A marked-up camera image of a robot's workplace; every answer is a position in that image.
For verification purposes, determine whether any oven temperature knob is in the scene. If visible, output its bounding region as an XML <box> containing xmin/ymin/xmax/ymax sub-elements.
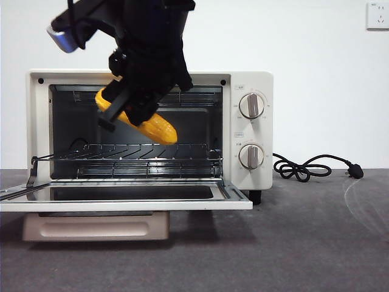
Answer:
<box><xmin>239</xmin><ymin>93</ymin><xmax>265</xmax><ymax>119</ymax></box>

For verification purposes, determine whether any glass oven door with handle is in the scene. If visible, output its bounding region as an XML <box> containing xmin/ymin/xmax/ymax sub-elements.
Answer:
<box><xmin>0</xmin><ymin>178</ymin><xmax>253</xmax><ymax>243</ymax></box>

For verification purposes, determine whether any metal wire oven rack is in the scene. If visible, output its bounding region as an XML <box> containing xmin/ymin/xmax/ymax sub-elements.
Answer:
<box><xmin>32</xmin><ymin>143</ymin><xmax>224</xmax><ymax>161</ymax></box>

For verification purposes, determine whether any oven timer knob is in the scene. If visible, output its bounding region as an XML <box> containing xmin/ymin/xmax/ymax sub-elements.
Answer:
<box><xmin>239</xmin><ymin>144</ymin><xmax>265</xmax><ymax>170</ymax></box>

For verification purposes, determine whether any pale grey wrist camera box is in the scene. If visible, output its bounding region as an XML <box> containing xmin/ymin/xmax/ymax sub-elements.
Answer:
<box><xmin>46</xmin><ymin>20</ymin><xmax>80</xmax><ymax>55</ymax></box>

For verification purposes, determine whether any yellow corn cob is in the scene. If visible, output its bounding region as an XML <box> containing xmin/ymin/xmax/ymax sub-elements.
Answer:
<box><xmin>94</xmin><ymin>87</ymin><xmax>179</xmax><ymax>145</ymax></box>

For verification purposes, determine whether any cream Toshiba toaster oven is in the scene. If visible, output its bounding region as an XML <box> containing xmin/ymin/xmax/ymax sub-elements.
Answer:
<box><xmin>26</xmin><ymin>69</ymin><xmax>274</xmax><ymax>207</ymax></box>

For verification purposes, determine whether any white wall socket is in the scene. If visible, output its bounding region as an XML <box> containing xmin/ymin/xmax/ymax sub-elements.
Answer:
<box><xmin>366</xmin><ymin>1</ymin><xmax>389</xmax><ymax>30</ymax></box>

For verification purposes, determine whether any black power cord with plug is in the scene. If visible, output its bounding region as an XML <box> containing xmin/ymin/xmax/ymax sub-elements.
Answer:
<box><xmin>272</xmin><ymin>153</ymin><xmax>365</xmax><ymax>183</ymax></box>

